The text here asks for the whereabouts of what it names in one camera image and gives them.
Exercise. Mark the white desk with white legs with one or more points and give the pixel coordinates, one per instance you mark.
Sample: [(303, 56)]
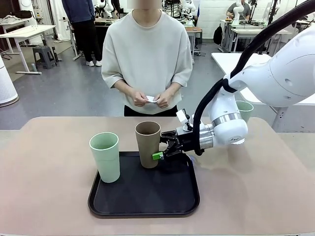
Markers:
[(27, 30)]

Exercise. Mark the grey plastic stool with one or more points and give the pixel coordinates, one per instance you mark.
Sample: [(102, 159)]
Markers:
[(44, 57)]

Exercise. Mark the white cylindrical appliance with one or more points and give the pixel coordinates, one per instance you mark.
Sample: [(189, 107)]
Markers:
[(6, 83)]

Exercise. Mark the white background desk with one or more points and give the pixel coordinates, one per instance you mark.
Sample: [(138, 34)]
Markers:
[(246, 32)]

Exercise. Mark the person in navy top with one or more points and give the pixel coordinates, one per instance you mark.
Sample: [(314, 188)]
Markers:
[(82, 27)]

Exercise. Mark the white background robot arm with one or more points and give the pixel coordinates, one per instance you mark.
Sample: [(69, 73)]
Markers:
[(237, 12)]

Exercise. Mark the person's left hand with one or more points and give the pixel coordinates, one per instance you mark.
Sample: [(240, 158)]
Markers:
[(163, 100)]

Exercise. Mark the black plastic tray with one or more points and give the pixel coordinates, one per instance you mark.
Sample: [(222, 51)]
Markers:
[(145, 194)]

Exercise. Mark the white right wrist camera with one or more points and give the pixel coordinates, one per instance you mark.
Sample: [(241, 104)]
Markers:
[(183, 118)]

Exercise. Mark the person's right forearm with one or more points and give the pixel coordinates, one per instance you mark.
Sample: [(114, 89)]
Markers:
[(125, 89)]

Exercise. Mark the large white table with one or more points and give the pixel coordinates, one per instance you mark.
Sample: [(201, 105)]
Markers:
[(221, 61)]

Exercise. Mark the person in beige shirt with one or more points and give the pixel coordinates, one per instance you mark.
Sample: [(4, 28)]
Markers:
[(147, 54)]

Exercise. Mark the seated person at desk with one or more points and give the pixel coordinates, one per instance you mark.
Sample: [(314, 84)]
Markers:
[(243, 9)]

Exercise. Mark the person's left forearm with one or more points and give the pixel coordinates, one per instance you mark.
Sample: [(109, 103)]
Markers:
[(173, 89)]

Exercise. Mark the person's right hand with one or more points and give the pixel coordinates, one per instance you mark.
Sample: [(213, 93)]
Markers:
[(140, 99)]

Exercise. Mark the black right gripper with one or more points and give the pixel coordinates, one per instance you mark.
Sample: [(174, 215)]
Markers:
[(187, 141)]

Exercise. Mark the brown plastic cup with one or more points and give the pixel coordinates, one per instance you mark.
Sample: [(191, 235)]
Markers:
[(147, 147)]

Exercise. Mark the black backpack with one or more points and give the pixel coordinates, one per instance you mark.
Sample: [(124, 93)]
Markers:
[(217, 35)]

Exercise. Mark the green plastic cup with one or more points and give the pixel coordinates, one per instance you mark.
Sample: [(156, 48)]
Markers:
[(106, 162), (246, 110)]

